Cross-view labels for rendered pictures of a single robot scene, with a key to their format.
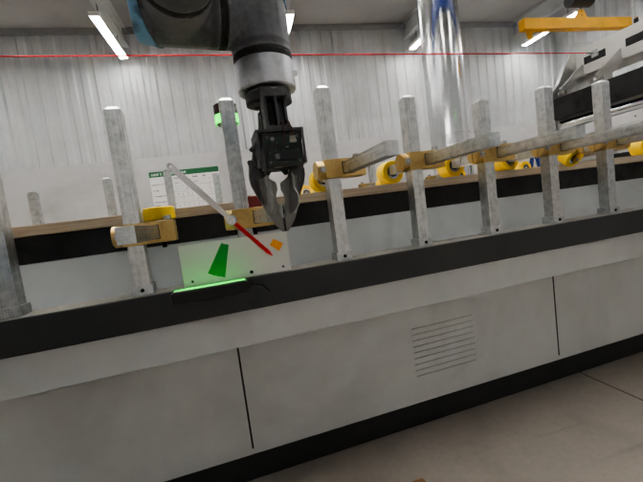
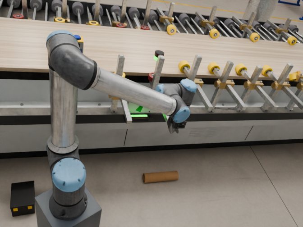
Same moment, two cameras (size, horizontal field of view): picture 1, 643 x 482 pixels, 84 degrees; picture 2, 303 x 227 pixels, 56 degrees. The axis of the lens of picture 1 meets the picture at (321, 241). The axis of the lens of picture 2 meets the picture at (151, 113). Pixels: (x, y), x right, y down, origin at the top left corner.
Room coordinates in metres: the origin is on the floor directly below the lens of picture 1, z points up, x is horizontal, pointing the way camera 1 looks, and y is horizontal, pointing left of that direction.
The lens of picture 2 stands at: (-0.66, 0.37, 1.95)
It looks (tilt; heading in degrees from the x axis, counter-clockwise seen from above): 39 degrees down; 352
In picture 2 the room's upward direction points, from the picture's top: 15 degrees clockwise
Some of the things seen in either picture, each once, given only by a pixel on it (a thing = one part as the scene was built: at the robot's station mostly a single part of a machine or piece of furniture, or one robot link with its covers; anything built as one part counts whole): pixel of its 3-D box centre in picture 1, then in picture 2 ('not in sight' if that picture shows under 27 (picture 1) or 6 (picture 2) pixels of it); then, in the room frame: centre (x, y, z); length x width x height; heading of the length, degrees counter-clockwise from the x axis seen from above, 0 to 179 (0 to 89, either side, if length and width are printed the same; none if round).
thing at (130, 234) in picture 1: (149, 233); (123, 100); (0.80, 0.38, 0.84); 0.44 x 0.03 x 0.04; 16
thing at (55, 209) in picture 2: not in sight; (68, 197); (0.16, 0.56, 0.65); 0.19 x 0.19 x 0.10
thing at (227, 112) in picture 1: (239, 196); (153, 87); (0.91, 0.19, 0.90); 0.04 x 0.04 x 0.48; 16
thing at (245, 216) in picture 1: (252, 217); not in sight; (0.91, 0.17, 0.85); 0.14 x 0.06 x 0.05; 106
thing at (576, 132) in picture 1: (500, 151); (256, 86); (1.10, -0.58, 0.95); 0.50 x 0.04 x 0.04; 16
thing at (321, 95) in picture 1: (332, 177); (188, 85); (0.97, -0.05, 0.92); 0.04 x 0.04 x 0.48; 16
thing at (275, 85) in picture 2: (553, 147); (280, 85); (1.19, -0.79, 0.95); 0.14 x 0.06 x 0.05; 106
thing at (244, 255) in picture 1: (236, 258); (146, 107); (0.87, 0.21, 0.75); 0.26 x 0.01 x 0.10; 106
